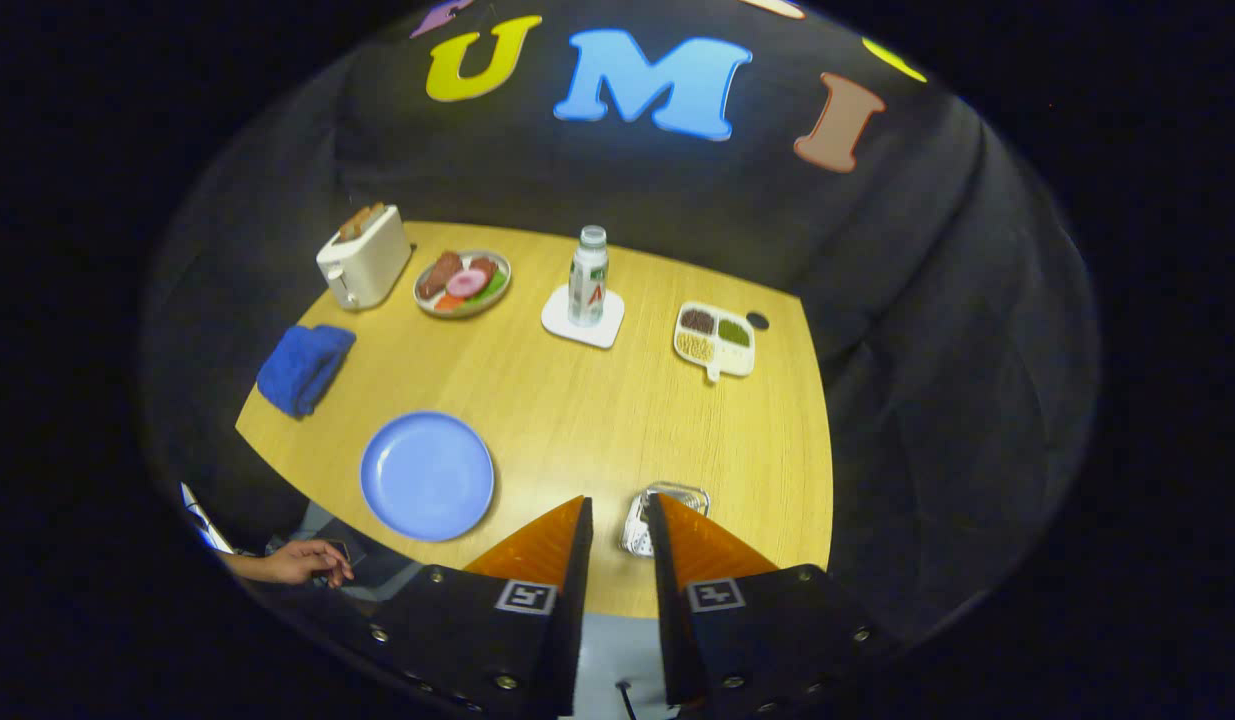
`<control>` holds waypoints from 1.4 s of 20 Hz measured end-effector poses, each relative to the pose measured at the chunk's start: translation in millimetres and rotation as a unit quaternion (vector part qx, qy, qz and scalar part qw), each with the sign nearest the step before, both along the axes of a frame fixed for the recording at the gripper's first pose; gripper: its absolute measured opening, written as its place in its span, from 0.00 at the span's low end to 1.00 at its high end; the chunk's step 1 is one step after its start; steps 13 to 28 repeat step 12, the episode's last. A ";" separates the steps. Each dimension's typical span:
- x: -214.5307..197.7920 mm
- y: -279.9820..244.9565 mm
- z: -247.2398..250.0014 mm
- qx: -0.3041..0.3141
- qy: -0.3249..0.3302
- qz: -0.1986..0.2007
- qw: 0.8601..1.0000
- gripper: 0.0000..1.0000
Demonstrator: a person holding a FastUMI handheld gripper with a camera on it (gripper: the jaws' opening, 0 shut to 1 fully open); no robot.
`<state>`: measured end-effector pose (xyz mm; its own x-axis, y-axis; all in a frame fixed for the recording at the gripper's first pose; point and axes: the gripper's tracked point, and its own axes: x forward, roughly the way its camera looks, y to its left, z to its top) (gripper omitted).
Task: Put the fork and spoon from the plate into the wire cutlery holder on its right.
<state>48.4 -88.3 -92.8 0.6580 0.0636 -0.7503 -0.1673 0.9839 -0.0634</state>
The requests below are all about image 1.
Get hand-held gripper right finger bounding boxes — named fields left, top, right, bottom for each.
left=645, top=492, right=878, bottom=716

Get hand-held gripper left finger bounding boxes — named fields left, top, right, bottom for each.
left=362, top=495, right=594, bottom=719

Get blue round plate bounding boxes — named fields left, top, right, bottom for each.
left=360, top=411, right=496, bottom=543

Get white divided bean dish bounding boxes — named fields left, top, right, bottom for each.
left=673, top=301, right=757, bottom=384

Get white square coaster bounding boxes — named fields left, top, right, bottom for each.
left=541, top=284, right=626, bottom=350

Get white drink bottle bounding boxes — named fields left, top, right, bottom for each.
left=568, top=225, right=610, bottom=328

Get oval plate of food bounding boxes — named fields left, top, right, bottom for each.
left=413, top=249, right=512, bottom=320

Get brown sausage piece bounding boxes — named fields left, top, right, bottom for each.
left=420, top=252, right=463, bottom=299

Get blue folded cloth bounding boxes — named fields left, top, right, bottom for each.
left=256, top=324, right=358, bottom=419

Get laptop computer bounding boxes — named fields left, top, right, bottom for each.
left=180, top=482, right=233, bottom=554

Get white toaster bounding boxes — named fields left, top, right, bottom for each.
left=316, top=203, right=414, bottom=312

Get brown toast slices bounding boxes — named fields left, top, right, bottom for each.
left=338, top=202, right=386, bottom=241

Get metal wire cutlery rack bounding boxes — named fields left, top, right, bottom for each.
left=619, top=481, right=711, bottom=558

